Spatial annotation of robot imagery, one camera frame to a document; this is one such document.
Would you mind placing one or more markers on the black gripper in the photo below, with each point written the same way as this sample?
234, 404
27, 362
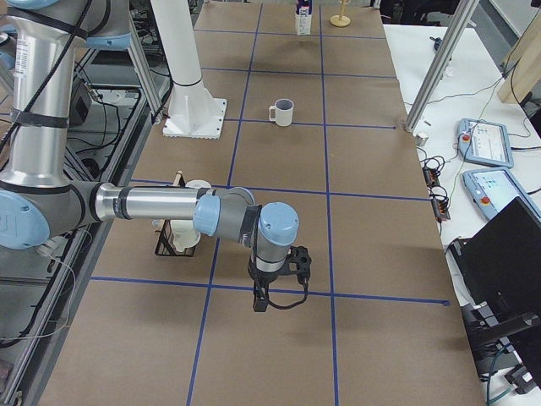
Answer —
262, 280

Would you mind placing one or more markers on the white mug grey inside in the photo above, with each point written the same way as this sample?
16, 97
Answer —
281, 112

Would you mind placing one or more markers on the blue white milk carton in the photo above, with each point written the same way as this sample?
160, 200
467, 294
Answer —
303, 17

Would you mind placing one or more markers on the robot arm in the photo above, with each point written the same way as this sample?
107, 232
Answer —
39, 202

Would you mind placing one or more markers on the white cup in rack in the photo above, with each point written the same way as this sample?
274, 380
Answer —
198, 184

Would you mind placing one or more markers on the small metal cup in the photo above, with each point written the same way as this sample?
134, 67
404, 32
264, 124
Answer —
421, 139

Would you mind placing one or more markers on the black power strip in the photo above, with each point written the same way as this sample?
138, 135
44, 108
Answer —
438, 196

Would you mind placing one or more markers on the black laptop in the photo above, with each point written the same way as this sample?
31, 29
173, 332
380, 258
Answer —
500, 266

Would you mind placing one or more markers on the teach pendant near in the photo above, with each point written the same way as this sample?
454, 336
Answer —
493, 189

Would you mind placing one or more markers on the teach pendant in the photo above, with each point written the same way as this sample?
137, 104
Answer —
493, 189
484, 143

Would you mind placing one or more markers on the teach pendant far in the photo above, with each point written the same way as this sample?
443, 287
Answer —
484, 143

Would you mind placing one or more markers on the wooden mug tree stand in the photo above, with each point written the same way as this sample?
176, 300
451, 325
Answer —
340, 20

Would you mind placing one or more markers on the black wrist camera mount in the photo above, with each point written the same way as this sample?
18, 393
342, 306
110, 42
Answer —
298, 263

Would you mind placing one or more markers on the black wire dish rack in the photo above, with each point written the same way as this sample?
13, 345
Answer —
165, 246

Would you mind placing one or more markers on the white camera post with base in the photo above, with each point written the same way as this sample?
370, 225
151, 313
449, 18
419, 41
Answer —
192, 111

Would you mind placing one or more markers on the aluminium frame post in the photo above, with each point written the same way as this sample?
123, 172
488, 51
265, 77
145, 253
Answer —
442, 57

